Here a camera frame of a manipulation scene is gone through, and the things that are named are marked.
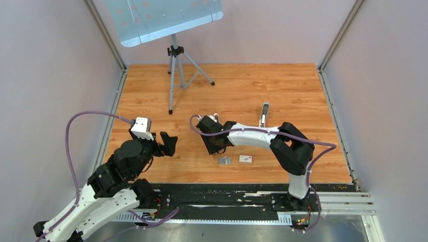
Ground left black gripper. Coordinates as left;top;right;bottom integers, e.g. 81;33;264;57
130;127;178;178

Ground grey staple strips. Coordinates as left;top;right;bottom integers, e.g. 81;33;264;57
218;157;232;165

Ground white staple box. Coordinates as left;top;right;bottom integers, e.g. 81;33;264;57
239;155;252;163

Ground white stapler body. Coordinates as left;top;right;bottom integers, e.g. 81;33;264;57
258;102;270;128

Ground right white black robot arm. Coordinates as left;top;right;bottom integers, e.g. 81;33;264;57
192;115;314;211

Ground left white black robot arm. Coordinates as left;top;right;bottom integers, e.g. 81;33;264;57
33;132;178;241

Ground grey tripod stand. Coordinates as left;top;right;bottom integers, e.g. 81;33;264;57
167;34;216;115

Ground silver perforated music stand tray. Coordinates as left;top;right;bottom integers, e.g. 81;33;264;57
105;0;223;47

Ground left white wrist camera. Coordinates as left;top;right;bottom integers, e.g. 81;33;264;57
130;117;154;140

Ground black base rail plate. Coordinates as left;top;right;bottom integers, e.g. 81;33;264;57
134;184;359;226

